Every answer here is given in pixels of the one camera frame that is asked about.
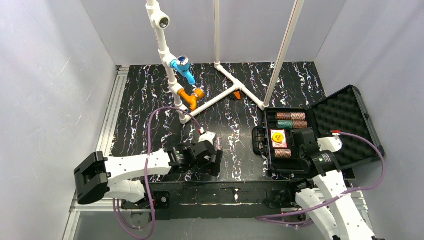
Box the red black chip stack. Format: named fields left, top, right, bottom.
left=275, top=112, right=291, bottom=121
left=292, top=120, right=308, bottom=129
left=288, top=112, right=306, bottom=121

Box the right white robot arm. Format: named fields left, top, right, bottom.
left=293, top=130, right=386, bottom=240

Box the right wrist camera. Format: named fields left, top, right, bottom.
left=317, top=130, right=343, bottom=153

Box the orange plastic faucet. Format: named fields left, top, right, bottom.
left=177, top=88, right=205, bottom=111

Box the black poker carrying case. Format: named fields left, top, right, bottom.
left=252, top=85, right=385, bottom=175

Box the orange white chip stack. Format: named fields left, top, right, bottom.
left=274, top=148, right=292, bottom=159

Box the red card deck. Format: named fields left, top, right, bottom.
left=270, top=129, right=288, bottom=149

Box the white pvc pipe frame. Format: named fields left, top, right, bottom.
left=145, top=0, right=305, bottom=124

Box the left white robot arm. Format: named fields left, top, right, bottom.
left=74, top=140, right=223, bottom=205

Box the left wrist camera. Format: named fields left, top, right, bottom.
left=198, top=127, right=217, bottom=145

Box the green blue chip stack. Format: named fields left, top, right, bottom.
left=277, top=120, right=294, bottom=129

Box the blue plastic faucet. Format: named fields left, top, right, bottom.
left=169, top=55, right=196, bottom=85

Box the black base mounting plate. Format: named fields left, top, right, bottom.
left=120, top=180, right=319, bottom=222

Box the yellow big blind button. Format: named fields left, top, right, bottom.
left=271, top=130, right=285, bottom=144

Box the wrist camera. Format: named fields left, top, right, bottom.
left=198, top=127, right=217, bottom=145
left=317, top=130, right=343, bottom=153

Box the small orange black clip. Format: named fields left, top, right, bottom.
left=230, top=91, right=244, bottom=101

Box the aluminium frame rail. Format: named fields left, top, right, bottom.
left=62, top=66, right=130, bottom=240

